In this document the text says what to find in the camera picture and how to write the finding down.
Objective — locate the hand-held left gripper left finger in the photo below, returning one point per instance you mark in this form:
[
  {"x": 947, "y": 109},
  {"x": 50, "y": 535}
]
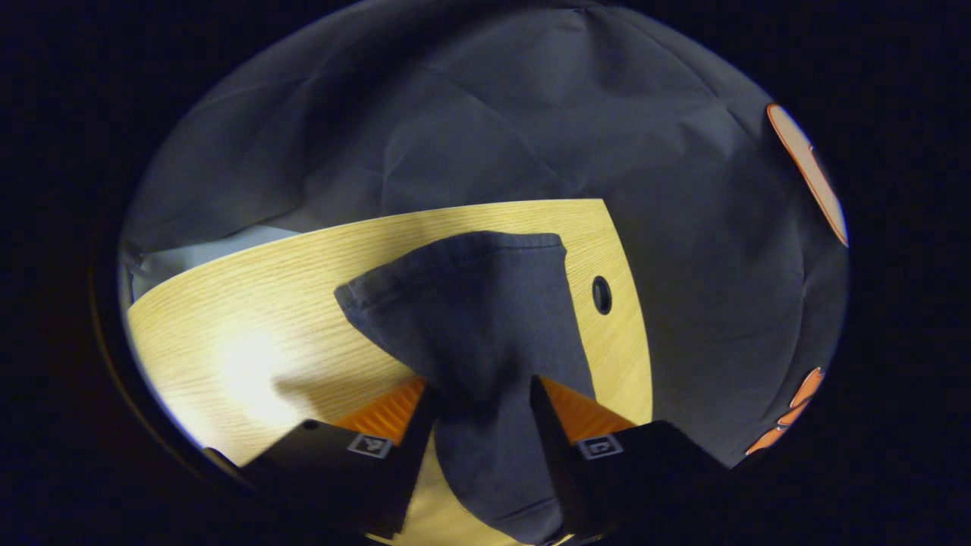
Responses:
[{"x": 413, "y": 455}]

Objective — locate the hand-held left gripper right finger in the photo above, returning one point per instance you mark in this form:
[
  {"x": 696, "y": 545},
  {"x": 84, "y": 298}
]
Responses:
[{"x": 557, "y": 462}]

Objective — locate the dark grey jeans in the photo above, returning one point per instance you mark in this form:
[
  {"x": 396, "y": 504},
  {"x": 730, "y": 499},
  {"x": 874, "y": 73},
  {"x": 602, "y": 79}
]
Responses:
[{"x": 478, "y": 318}]

